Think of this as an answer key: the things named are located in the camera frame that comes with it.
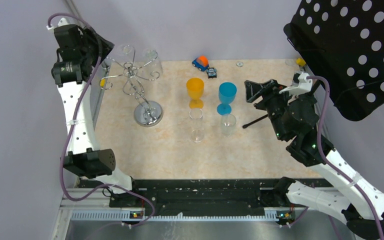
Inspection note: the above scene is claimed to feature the chrome wine glass rack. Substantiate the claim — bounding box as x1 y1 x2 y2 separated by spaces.
99 50 164 127

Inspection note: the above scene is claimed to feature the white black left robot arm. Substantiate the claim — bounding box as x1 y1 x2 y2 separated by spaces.
46 14 141 207

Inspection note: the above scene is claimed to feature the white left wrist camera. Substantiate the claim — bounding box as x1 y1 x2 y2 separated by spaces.
46 17 71 32

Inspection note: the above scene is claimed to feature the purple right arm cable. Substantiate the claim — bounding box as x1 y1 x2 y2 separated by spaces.
306 75 384 240

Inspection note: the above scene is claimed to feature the aluminium frame rail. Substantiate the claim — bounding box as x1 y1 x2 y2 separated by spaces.
63 0 81 17

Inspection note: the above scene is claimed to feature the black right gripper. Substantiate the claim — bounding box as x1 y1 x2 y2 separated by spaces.
245 79 296 141

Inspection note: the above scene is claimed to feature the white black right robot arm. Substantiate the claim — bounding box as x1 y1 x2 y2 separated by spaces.
244 75 384 240

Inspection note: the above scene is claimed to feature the blue orange toy car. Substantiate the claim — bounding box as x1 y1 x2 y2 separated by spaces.
192 55 210 72

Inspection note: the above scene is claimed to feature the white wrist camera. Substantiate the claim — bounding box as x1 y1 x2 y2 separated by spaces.
46 17 71 32
279 71 313 96

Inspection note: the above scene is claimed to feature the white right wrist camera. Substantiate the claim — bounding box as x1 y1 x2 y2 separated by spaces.
279 71 313 96

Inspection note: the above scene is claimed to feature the clear wine glass back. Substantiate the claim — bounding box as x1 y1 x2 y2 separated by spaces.
113 44 136 69

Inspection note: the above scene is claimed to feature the blue plastic wine glass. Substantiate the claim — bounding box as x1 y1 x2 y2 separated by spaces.
216 82 237 116

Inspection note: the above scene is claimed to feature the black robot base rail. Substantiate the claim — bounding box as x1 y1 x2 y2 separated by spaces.
109 178 332 218

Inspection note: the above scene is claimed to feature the black tripod stand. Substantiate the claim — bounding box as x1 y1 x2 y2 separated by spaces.
242 80 321 129

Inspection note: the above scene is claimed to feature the clear textured glass right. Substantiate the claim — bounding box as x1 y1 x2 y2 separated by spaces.
142 48 163 81

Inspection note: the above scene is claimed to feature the black perforated music stand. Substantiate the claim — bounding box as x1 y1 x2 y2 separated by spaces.
283 0 384 122

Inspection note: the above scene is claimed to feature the yellow plastic wine glass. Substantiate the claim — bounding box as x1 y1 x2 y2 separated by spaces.
186 77 205 109

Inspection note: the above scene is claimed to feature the clear wine glass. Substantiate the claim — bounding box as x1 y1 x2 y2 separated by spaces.
220 114 237 137
113 44 136 69
189 108 205 143

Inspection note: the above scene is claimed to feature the clear wine glass front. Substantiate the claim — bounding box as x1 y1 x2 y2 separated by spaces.
220 114 237 137

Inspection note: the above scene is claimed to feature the yellow corner block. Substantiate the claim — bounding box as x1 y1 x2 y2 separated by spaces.
295 57 307 67

